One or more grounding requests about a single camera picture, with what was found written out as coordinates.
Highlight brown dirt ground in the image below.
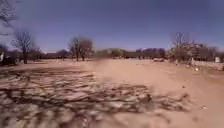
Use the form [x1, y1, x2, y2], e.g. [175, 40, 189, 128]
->
[0, 58, 224, 128]

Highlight low pale wall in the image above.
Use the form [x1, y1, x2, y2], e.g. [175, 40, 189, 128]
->
[191, 59, 224, 72]

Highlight distant row of trees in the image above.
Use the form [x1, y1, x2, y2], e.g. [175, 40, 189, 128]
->
[94, 47, 168, 60]

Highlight overhanging bare tree branches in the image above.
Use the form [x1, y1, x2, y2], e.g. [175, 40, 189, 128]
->
[0, 0, 20, 28]

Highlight pale vehicle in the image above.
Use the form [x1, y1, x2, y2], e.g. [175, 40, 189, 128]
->
[152, 57, 166, 63]

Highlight bare bushy tree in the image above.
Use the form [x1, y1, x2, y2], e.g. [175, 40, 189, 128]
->
[168, 32, 202, 64]

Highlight dark vehicle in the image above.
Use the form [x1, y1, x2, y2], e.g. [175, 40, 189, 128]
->
[0, 54, 18, 67]

